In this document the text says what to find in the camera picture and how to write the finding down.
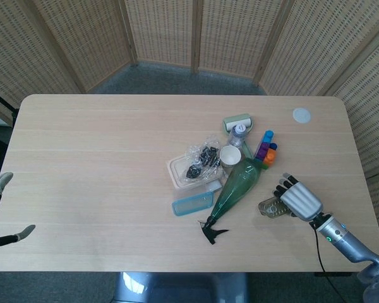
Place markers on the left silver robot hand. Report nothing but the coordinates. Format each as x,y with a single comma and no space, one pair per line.
1,183

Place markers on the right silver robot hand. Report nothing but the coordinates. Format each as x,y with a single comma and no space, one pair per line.
300,199

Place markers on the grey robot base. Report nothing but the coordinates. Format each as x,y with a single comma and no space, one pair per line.
183,288

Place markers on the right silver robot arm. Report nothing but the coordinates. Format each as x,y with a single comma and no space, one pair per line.
347,244

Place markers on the colourful toy building blocks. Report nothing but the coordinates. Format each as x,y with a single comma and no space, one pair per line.
265,150

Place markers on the green spray bottle black trigger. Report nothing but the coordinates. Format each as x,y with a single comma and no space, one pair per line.
237,186

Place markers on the black metal stand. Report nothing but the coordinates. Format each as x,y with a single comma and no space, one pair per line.
1,101

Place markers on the white paper cup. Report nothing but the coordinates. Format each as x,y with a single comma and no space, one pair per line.
230,155

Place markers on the small clear bottle white cap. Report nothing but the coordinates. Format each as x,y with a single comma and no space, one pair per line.
239,134

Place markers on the clear bag of black pieces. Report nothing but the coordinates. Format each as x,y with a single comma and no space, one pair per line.
208,158

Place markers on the pale green lint roller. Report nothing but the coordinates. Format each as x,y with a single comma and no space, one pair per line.
235,120

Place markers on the blue container lid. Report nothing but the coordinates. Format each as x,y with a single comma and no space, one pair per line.
192,205

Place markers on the beige plastic container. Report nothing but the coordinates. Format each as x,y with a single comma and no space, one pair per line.
177,170

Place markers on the woven bamboo folding screen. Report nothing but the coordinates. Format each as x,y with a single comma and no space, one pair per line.
161,31

